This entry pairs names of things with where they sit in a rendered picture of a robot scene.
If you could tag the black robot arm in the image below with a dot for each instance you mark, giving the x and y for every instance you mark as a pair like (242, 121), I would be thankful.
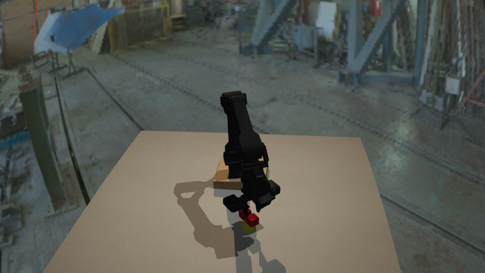
(244, 148)

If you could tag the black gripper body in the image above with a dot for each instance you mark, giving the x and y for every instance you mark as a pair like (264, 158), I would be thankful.
(234, 203)

